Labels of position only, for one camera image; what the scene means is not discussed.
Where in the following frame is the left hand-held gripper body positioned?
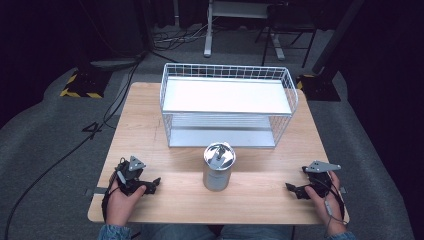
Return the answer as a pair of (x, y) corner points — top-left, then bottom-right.
(114, 155), (158, 196)

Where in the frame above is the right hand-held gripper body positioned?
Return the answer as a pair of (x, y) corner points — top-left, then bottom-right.
(295, 160), (342, 200)

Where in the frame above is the person's right hand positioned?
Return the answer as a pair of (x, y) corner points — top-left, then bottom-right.
(304, 170), (348, 237)

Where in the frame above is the person's left hand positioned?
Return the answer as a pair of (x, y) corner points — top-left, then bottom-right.
(105, 180), (147, 228)

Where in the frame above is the grey tape strip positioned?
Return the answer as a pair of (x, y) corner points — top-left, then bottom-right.
(84, 187), (110, 196)

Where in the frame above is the silver metal canister with lid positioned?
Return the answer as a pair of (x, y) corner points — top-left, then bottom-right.
(202, 141), (237, 192)

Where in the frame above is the black yellow striped stand base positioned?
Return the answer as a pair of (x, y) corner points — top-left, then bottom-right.
(59, 67), (113, 100)
(295, 73), (342, 102)

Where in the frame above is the black chair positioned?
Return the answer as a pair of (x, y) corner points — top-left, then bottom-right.
(254, 2), (318, 69)

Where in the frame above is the right hand-held gripper black cable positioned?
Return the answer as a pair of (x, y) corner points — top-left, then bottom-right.
(309, 171), (348, 238)

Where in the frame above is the hand-held gripper black cable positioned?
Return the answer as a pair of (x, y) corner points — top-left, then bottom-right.
(100, 159), (128, 223)
(309, 171), (348, 238)

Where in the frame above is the left hand-held gripper black cable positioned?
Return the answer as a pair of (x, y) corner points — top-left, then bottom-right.
(100, 159), (128, 223)

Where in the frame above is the long black floor cable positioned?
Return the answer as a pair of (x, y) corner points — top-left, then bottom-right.
(2, 54), (143, 240)

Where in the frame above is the white wire two-tier shelf rack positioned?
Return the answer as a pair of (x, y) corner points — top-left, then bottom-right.
(159, 62), (300, 149)

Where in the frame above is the black slanted stand post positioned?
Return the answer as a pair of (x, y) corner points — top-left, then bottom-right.
(311, 0), (365, 76)

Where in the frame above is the bundle of floor cables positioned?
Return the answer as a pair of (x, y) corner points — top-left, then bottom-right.
(152, 19), (214, 52)

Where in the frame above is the white metal desk frame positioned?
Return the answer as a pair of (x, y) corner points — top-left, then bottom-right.
(203, 0), (286, 61)

